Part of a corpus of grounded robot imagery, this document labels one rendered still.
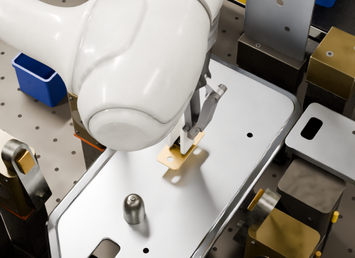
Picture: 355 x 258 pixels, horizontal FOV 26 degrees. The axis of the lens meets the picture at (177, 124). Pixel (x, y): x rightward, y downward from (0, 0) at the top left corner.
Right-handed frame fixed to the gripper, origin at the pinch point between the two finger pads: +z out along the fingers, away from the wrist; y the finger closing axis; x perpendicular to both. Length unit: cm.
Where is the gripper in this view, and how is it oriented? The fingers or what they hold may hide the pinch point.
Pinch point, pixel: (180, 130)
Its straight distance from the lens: 113.2
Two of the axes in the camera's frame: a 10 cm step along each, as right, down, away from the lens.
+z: 0.0, 5.8, 8.2
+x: 5.5, -6.8, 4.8
